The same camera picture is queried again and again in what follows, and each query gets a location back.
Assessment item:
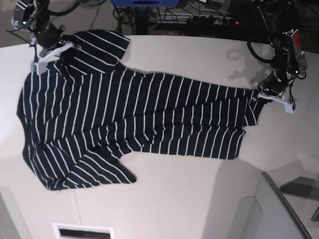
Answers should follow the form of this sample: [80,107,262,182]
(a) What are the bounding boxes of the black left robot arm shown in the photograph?
[247,0,308,114]

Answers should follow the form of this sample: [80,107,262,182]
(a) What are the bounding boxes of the navy white striped t-shirt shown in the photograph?
[17,29,264,191]

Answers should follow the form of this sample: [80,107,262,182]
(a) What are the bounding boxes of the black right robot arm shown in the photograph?
[9,0,80,75]

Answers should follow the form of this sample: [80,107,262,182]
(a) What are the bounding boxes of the blue bin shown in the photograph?
[111,0,179,7]

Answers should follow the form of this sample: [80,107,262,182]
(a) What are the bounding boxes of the white power strip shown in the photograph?
[149,12,245,26]

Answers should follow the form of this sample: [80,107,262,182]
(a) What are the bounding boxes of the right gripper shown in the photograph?
[9,0,81,74]

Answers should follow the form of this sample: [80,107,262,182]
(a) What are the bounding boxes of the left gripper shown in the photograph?
[258,29,308,114]

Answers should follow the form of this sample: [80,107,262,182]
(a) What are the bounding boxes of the black table leg post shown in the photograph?
[134,7,150,35]

